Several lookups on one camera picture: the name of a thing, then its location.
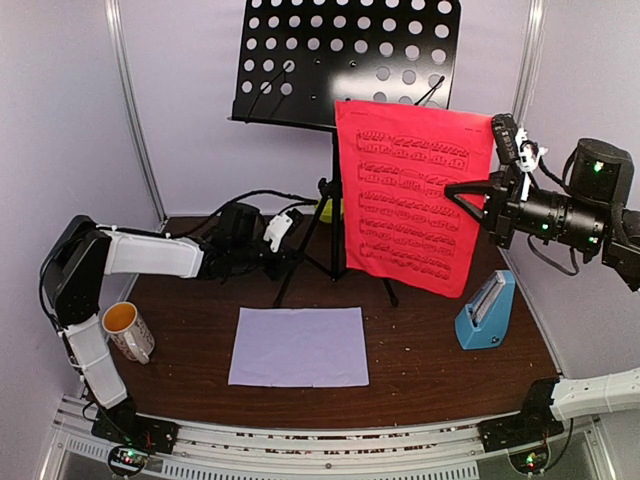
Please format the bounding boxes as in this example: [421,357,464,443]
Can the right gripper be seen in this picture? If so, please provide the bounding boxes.
[445,165,608,252]

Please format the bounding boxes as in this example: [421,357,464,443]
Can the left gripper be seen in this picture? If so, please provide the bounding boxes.
[232,237,305,282]

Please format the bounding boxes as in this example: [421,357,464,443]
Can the red sheet music paper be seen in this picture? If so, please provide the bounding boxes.
[335,100,494,298]

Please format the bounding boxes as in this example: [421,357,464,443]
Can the lavender paper sheet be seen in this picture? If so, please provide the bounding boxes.
[228,307,370,388]

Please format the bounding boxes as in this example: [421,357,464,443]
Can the black music stand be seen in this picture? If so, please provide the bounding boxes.
[226,0,462,309]

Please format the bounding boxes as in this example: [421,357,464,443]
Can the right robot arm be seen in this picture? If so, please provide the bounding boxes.
[445,138,639,442]

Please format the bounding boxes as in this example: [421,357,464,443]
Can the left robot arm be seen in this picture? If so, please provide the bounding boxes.
[38,202,303,444]

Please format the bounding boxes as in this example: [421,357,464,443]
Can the blue metronome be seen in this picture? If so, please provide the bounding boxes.
[455,270,516,350]

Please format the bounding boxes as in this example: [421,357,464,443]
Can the patterned white mug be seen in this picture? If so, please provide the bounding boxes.
[102,302,156,365]

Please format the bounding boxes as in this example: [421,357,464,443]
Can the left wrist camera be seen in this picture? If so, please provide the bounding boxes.
[263,208,303,253]

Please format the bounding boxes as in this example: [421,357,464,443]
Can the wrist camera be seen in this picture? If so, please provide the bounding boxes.
[489,113,551,201]
[263,208,303,253]

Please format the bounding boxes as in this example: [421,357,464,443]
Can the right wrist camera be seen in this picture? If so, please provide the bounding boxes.
[489,113,551,201]

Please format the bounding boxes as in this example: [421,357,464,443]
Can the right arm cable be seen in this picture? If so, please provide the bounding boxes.
[524,154,586,276]

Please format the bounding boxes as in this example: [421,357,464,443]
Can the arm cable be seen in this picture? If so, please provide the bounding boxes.
[39,188,321,321]
[524,154,586,276]

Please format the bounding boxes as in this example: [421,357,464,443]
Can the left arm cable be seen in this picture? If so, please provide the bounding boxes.
[39,188,321,321]

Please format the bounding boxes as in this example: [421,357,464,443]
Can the right aluminium frame post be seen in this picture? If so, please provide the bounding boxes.
[512,0,549,127]

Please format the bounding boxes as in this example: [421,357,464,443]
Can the aluminium frame post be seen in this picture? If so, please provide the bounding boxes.
[512,0,549,127]
[104,0,167,222]

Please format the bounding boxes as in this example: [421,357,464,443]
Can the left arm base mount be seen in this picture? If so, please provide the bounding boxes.
[91,416,179,477]

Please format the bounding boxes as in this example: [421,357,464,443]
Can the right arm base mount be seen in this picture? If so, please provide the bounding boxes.
[478,412,565,477]

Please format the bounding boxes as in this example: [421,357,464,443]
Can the front aluminium rail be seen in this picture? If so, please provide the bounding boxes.
[36,396,617,479]

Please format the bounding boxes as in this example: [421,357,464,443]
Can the left aluminium frame post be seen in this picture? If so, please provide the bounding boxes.
[104,0,167,222]

